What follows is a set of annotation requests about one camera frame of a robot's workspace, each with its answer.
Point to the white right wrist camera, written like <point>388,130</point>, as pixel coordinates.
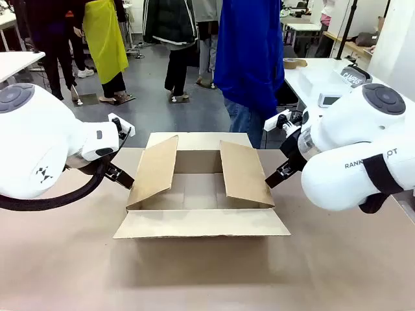
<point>280,120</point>

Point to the white partition panel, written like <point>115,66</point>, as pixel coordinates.
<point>395,39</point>

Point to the brown bag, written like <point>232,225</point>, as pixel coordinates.
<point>366,39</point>

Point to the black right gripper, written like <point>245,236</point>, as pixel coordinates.
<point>291,147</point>

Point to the brown packing tape roll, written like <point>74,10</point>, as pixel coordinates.
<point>293,63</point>

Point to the brown cardboard box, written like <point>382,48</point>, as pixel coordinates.
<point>194,223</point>

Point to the white device with screen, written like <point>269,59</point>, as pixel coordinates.
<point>329,100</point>

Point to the person in black clothes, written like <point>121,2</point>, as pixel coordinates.
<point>55,39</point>

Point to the large white work table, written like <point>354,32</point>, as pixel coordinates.
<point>311,74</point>

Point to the person in grey trousers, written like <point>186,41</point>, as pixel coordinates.
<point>207,48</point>

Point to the person in striped black jacket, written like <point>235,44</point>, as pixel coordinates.
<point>175,29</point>

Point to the dark floor mat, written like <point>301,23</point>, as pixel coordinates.
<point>179,98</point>
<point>87,99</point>
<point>121,98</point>

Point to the black campus print bag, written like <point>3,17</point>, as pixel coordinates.
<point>355,77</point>

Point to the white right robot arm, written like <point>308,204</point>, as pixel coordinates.
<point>353,136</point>

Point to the white flat box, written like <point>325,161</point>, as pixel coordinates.
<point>319,81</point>

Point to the person in yellow apron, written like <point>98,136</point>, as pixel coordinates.
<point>107,39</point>

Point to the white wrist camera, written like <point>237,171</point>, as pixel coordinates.
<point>280,120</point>
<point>122,125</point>

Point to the wooden desk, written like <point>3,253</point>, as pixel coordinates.
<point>350,45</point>

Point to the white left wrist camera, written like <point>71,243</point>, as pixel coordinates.
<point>122,125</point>

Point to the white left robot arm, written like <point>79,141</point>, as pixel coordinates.
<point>35,139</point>

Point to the person in blue jacket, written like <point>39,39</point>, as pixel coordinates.
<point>249,48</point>

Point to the black tripod pole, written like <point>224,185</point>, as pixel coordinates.
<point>346,29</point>

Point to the white table with grey leg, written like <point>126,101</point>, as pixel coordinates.
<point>16,63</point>

